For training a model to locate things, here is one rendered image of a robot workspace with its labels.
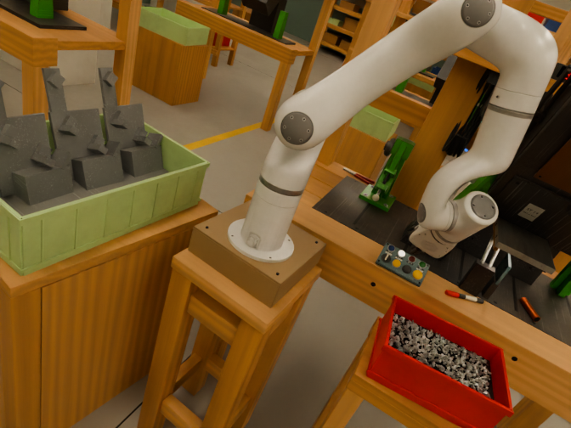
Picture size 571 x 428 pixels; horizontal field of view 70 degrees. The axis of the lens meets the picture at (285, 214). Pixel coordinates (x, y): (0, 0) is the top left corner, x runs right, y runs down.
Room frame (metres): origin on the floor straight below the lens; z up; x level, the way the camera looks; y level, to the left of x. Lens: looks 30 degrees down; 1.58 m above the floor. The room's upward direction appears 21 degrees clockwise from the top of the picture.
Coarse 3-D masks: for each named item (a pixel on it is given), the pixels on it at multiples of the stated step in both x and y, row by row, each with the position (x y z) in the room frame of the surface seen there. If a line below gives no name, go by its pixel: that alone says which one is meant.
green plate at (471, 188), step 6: (480, 180) 1.28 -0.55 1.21; (486, 180) 1.25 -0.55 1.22; (492, 180) 1.25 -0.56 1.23; (468, 186) 1.35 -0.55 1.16; (474, 186) 1.28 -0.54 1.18; (480, 186) 1.25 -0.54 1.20; (486, 186) 1.26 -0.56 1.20; (462, 192) 1.34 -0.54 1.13; (468, 192) 1.27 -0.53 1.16; (486, 192) 1.25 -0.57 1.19; (456, 198) 1.34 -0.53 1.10
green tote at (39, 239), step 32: (192, 160) 1.23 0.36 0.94; (128, 192) 0.91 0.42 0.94; (160, 192) 1.02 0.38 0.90; (192, 192) 1.17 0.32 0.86; (0, 224) 0.68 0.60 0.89; (32, 224) 0.67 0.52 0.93; (64, 224) 0.74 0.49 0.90; (96, 224) 0.82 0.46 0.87; (128, 224) 0.93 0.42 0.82; (0, 256) 0.68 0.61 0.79; (32, 256) 0.67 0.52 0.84; (64, 256) 0.74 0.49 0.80
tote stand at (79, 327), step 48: (144, 240) 0.93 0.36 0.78; (0, 288) 0.63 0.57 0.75; (48, 288) 0.68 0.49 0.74; (96, 288) 0.80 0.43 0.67; (144, 288) 0.97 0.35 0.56; (0, 336) 0.63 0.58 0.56; (48, 336) 0.69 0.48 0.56; (96, 336) 0.82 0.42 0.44; (144, 336) 1.01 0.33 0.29; (0, 384) 0.64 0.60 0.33; (48, 384) 0.69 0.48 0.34; (96, 384) 0.84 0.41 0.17
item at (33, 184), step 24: (0, 96) 0.87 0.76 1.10; (0, 120) 0.86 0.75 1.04; (24, 120) 0.91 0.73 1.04; (0, 144) 0.84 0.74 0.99; (24, 144) 0.90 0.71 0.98; (48, 144) 0.96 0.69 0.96; (0, 168) 0.82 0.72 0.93; (24, 168) 0.88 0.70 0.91; (48, 168) 0.91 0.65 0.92; (0, 192) 0.81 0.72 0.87; (24, 192) 0.83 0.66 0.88; (48, 192) 0.88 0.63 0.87; (72, 192) 0.94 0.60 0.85
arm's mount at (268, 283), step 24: (216, 216) 0.97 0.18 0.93; (240, 216) 1.02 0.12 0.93; (192, 240) 0.88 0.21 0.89; (216, 240) 0.85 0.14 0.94; (312, 240) 1.03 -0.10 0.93; (216, 264) 0.84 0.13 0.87; (240, 264) 0.82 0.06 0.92; (264, 264) 0.83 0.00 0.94; (288, 264) 0.87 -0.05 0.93; (312, 264) 0.98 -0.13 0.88; (264, 288) 0.79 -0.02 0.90; (288, 288) 0.85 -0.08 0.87
